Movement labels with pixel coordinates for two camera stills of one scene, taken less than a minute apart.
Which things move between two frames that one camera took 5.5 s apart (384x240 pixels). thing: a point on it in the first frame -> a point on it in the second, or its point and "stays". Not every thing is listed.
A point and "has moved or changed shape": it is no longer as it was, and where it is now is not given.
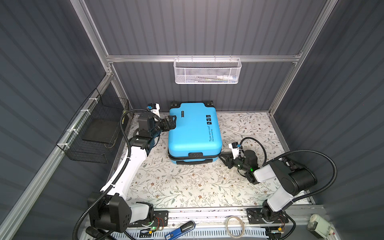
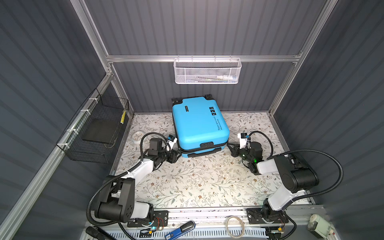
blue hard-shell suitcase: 196,139 has moved or changed shape
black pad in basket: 101,130 stays
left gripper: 171,123 -> 173,156
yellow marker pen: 123,119 stays
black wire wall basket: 94,130 stays
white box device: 319,227 stays
